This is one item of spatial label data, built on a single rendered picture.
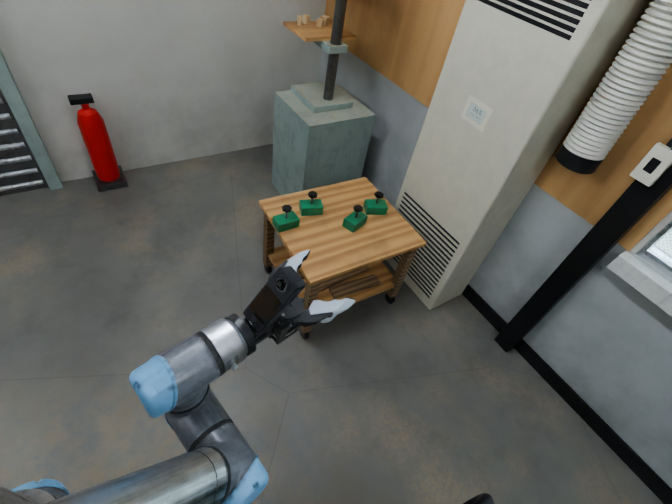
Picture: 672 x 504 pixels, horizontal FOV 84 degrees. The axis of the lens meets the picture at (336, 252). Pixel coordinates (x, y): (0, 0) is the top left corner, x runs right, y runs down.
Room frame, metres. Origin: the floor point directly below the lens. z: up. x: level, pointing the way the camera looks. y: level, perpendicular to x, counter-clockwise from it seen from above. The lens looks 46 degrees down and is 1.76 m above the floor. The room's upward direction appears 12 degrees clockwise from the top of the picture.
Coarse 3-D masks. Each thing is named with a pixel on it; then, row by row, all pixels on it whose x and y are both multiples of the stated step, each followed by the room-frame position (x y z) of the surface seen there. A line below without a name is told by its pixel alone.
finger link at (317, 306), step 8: (312, 304) 0.37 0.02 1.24; (320, 304) 0.38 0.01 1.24; (328, 304) 0.38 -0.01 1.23; (336, 304) 0.39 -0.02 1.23; (344, 304) 0.39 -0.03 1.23; (352, 304) 0.41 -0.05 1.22; (312, 312) 0.36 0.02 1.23; (320, 312) 0.36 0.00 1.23; (336, 312) 0.37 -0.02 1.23; (328, 320) 0.38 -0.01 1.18
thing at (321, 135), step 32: (320, 32) 2.31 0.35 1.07; (288, 96) 2.24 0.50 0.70; (320, 96) 2.25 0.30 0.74; (352, 96) 2.44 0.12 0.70; (288, 128) 2.12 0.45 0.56; (320, 128) 1.99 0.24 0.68; (352, 128) 2.15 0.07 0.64; (288, 160) 2.10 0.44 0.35; (320, 160) 2.01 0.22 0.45; (352, 160) 2.18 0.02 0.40; (288, 192) 2.07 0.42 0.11
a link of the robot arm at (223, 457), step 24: (216, 432) 0.17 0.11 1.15; (192, 456) 0.12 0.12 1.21; (216, 456) 0.13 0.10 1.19; (240, 456) 0.15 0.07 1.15; (120, 480) 0.07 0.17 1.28; (144, 480) 0.08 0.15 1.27; (168, 480) 0.08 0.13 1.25; (192, 480) 0.09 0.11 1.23; (216, 480) 0.11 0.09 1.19; (240, 480) 0.12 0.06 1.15; (264, 480) 0.13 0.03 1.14
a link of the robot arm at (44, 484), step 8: (40, 480) 0.09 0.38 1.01; (48, 480) 0.09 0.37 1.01; (56, 480) 0.09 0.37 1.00; (0, 488) 0.05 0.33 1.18; (16, 488) 0.07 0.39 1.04; (24, 488) 0.07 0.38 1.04; (32, 488) 0.07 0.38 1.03; (40, 488) 0.08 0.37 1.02; (48, 488) 0.08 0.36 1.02; (56, 488) 0.08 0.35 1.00; (64, 488) 0.09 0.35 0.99; (0, 496) 0.04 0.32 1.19; (8, 496) 0.05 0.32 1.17; (16, 496) 0.05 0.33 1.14; (24, 496) 0.06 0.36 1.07; (32, 496) 0.06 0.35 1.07; (40, 496) 0.06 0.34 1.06; (48, 496) 0.07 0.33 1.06; (56, 496) 0.07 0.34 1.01
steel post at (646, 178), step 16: (656, 144) 1.29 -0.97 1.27; (656, 160) 1.26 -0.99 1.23; (640, 176) 1.27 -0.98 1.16; (656, 176) 1.24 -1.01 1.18; (624, 192) 1.29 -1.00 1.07; (640, 192) 1.26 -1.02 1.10; (656, 192) 1.23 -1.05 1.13; (624, 208) 1.26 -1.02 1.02; (640, 208) 1.23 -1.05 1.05; (608, 224) 1.27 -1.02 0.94; (624, 224) 1.24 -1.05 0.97; (592, 240) 1.27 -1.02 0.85; (608, 240) 1.24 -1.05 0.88; (576, 256) 1.27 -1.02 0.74; (592, 256) 1.24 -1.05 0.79; (560, 272) 1.28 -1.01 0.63; (576, 272) 1.24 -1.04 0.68; (544, 288) 1.28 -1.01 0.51; (560, 288) 1.24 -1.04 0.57; (528, 304) 1.28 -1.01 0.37; (544, 304) 1.24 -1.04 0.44; (512, 320) 1.29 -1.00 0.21; (528, 320) 1.25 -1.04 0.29; (496, 336) 1.29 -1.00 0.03; (512, 336) 1.25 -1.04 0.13
